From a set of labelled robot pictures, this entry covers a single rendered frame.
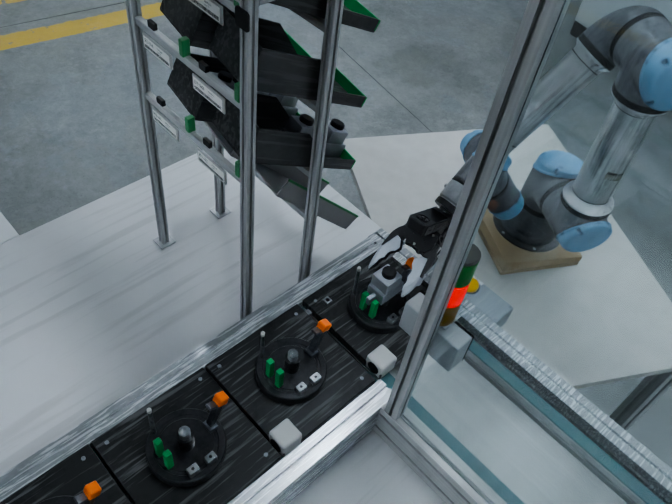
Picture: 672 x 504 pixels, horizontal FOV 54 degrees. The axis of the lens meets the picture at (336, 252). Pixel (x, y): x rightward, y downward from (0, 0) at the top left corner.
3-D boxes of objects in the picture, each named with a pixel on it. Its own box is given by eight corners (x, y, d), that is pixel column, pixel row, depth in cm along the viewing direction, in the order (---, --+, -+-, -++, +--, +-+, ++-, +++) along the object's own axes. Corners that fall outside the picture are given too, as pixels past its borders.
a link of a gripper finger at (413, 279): (419, 305, 136) (434, 263, 137) (412, 299, 131) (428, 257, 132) (405, 300, 137) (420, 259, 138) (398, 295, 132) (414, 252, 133)
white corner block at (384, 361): (379, 353, 137) (382, 342, 134) (394, 368, 135) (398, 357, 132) (363, 365, 135) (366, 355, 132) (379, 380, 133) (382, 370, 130)
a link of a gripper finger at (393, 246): (375, 274, 141) (413, 253, 139) (367, 268, 136) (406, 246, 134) (369, 262, 142) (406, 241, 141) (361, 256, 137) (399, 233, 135)
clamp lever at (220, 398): (211, 417, 119) (223, 389, 115) (217, 425, 118) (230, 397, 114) (195, 425, 116) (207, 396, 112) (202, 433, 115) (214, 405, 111)
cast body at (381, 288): (387, 278, 141) (392, 257, 135) (401, 290, 139) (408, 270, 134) (359, 297, 136) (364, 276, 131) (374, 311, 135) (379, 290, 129)
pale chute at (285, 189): (316, 194, 161) (328, 181, 159) (346, 229, 154) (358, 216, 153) (244, 157, 137) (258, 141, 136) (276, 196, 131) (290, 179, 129)
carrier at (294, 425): (296, 308, 142) (300, 272, 133) (374, 384, 132) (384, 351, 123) (204, 370, 130) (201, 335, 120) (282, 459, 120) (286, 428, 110)
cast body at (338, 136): (329, 144, 142) (343, 117, 138) (340, 157, 139) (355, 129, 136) (300, 142, 136) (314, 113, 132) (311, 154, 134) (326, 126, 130)
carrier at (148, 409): (203, 371, 130) (200, 336, 120) (281, 460, 120) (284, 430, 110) (91, 446, 117) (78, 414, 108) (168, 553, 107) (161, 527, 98)
